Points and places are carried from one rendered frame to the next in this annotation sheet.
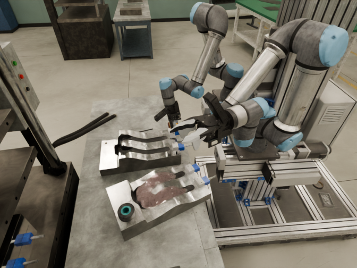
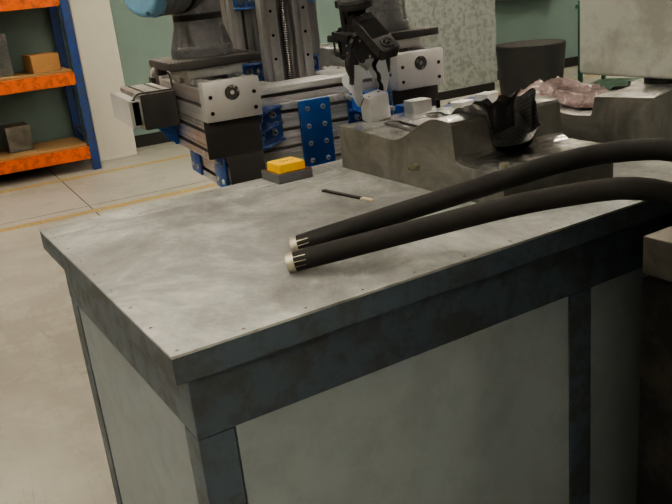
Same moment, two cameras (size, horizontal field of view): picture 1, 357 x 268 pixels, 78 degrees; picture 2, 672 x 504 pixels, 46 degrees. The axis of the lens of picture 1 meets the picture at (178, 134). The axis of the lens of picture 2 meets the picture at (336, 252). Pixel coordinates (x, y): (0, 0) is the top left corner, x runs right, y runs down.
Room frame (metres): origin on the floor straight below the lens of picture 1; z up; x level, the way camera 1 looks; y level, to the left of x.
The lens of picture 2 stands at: (1.76, 1.61, 1.19)
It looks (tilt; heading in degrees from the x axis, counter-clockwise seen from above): 19 degrees down; 252
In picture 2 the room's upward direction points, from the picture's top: 6 degrees counter-clockwise
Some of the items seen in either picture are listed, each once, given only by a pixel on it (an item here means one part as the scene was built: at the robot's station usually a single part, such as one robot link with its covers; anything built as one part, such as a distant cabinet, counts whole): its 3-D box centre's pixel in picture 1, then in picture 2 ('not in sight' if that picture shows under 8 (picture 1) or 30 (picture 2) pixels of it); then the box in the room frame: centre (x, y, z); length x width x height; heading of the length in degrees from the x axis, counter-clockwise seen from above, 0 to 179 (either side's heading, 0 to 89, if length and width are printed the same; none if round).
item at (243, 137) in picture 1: (241, 129); not in sight; (0.66, -0.25, 1.33); 0.11 x 0.08 x 0.11; 31
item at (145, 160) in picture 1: (139, 148); (463, 138); (1.03, 0.25, 0.87); 0.50 x 0.26 x 0.14; 101
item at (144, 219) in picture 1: (160, 193); (562, 110); (0.69, 0.10, 0.85); 0.50 x 0.26 x 0.11; 118
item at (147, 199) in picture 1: (159, 187); (559, 91); (0.70, 0.10, 0.90); 0.26 x 0.18 x 0.08; 118
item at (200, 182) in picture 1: (206, 180); (470, 103); (0.78, -0.16, 0.85); 0.13 x 0.05 x 0.05; 118
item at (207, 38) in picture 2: (231, 90); (199, 34); (1.39, -0.38, 1.09); 0.15 x 0.15 x 0.10
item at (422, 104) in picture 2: (182, 146); (405, 109); (1.02, -0.02, 0.89); 0.13 x 0.05 x 0.05; 101
